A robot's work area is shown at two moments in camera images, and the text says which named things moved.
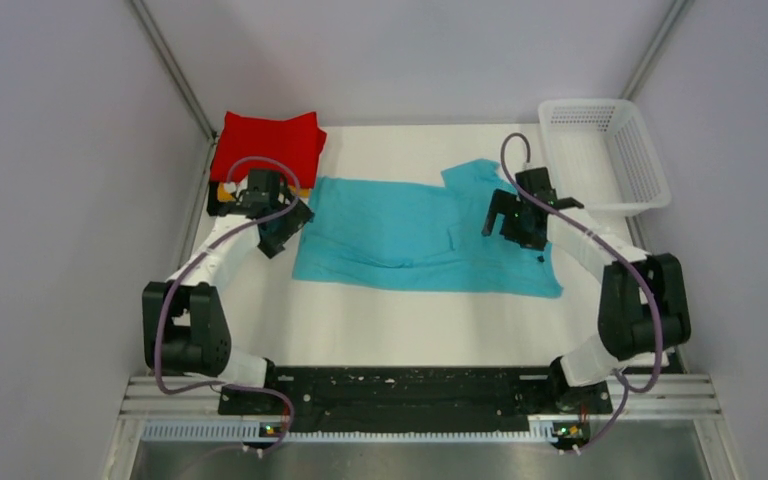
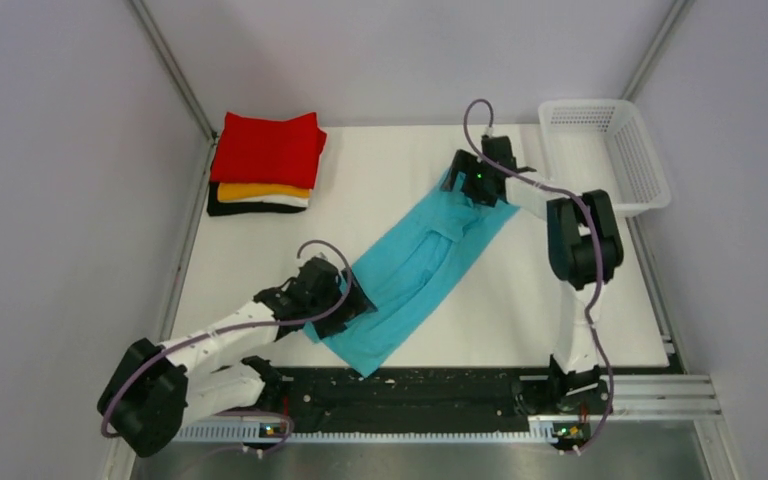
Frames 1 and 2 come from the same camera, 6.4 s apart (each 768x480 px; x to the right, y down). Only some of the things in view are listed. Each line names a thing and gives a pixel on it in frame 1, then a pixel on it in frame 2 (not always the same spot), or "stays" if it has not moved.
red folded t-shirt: (293, 146) stays
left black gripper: (297, 217) to (358, 304)
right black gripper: (505, 203) to (465, 162)
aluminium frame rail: (632, 398) stays
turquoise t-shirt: (418, 236) to (411, 276)
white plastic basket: (600, 153) stays
